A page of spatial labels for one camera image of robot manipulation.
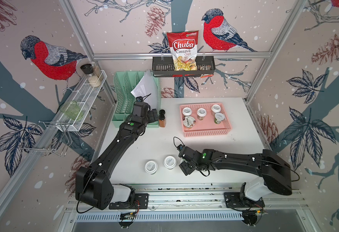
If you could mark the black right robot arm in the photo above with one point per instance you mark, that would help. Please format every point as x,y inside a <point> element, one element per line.
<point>273,173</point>

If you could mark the green glass cup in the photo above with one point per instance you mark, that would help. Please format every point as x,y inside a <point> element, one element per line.
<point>72,110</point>

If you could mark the white wire wall shelf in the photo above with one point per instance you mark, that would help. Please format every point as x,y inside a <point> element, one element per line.
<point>84,94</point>

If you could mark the orange spice jar black lid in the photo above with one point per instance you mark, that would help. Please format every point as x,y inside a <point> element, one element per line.
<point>162,120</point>

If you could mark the black-lid spice jar on shelf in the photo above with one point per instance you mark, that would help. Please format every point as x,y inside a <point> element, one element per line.
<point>92,78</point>

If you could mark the brown foil-lid yogurt cup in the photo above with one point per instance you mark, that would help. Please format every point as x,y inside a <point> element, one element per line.
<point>189,122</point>

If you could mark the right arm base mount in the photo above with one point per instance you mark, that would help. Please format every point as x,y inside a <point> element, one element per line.
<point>252,211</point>

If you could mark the light spice jar black lid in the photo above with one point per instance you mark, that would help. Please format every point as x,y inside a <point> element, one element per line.
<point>162,112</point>

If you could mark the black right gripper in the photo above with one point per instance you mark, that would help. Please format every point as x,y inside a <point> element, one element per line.
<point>182,166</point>

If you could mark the white paper stack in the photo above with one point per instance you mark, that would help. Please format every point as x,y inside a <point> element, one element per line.
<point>147,86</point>

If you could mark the green white-lid yogurt cup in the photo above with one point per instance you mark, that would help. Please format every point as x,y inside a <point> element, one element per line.
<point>219,118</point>

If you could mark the green plastic file organizer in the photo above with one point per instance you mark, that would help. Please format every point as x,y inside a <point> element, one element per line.
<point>124,83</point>

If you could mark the chrome wire rack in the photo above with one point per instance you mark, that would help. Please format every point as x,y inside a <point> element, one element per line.
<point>55,139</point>

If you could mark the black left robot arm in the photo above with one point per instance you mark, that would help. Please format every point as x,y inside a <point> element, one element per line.
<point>93,186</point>

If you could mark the pink plastic basket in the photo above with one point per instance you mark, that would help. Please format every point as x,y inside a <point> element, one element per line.
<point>207,126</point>

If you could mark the red Chuba cassava chips bag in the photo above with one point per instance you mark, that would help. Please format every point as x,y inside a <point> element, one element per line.
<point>184,48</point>

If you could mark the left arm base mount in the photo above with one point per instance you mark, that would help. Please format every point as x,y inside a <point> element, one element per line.
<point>125,197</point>

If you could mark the black wall-mounted basket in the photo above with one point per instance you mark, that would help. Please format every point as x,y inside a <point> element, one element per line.
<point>164,67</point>

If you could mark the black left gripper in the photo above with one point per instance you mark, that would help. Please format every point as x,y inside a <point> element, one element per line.
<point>152,118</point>

